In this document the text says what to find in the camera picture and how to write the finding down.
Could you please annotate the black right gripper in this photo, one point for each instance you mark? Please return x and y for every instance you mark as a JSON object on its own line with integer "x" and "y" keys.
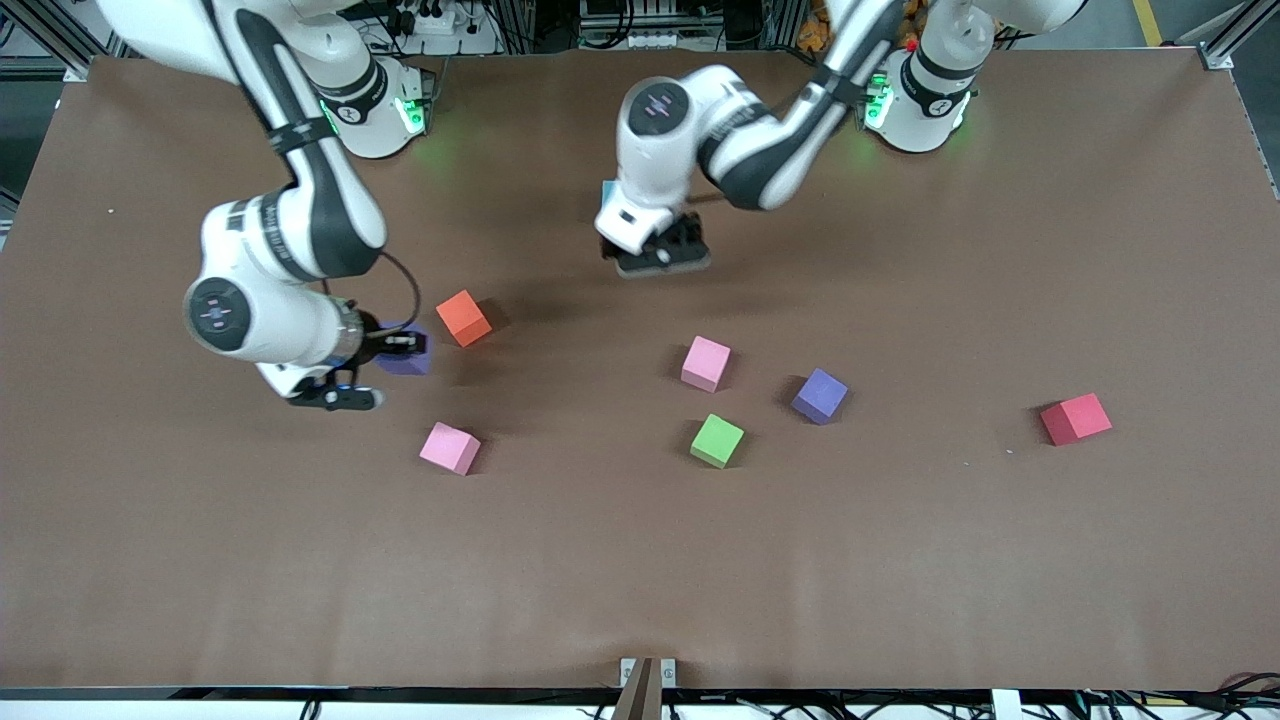
{"x": 377, "y": 339}

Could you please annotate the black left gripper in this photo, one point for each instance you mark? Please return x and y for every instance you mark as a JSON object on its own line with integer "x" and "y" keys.
{"x": 687, "y": 228}

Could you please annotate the purple foam block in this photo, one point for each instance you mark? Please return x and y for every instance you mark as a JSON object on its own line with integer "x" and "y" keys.
{"x": 410, "y": 365}
{"x": 820, "y": 396}

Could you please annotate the orange foam block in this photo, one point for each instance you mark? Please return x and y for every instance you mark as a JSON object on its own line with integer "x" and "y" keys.
{"x": 463, "y": 318}

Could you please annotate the cyan foam block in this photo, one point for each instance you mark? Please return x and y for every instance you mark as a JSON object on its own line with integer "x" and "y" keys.
{"x": 608, "y": 195}

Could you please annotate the pink foam block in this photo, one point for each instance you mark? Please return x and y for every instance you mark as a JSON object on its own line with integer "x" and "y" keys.
{"x": 705, "y": 363}
{"x": 450, "y": 448}

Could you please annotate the green foam block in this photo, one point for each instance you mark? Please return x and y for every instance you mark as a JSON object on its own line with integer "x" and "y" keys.
{"x": 717, "y": 441}

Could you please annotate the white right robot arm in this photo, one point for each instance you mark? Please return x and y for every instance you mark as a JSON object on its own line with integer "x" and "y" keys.
{"x": 300, "y": 230}

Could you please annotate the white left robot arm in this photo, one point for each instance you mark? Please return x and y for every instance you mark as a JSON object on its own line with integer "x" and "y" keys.
{"x": 760, "y": 150}

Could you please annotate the white electronics box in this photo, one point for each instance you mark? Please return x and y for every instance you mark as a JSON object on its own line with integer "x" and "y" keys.
{"x": 630, "y": 40}

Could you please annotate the orange packaged items pile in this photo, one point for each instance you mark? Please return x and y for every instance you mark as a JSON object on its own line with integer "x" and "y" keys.
{"x": 812, "y": 38}

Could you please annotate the white power strip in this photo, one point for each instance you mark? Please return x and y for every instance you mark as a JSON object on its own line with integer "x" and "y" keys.
{"x": 432, "y": 20}

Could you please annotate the red foam block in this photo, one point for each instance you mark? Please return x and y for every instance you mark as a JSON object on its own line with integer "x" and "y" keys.
{"x": 1076, "y": 419}

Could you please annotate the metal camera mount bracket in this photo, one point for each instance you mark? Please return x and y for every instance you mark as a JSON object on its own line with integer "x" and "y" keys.
{"x": 645, "y": 685}

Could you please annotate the aluminium frame profile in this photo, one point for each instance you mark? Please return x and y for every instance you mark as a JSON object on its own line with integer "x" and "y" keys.
{"x": 75, "y": 70}
{"x": 1240, "y": 25}

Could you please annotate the white table post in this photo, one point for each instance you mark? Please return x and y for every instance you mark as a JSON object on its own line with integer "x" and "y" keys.
{"x": 1007, "y": 705}

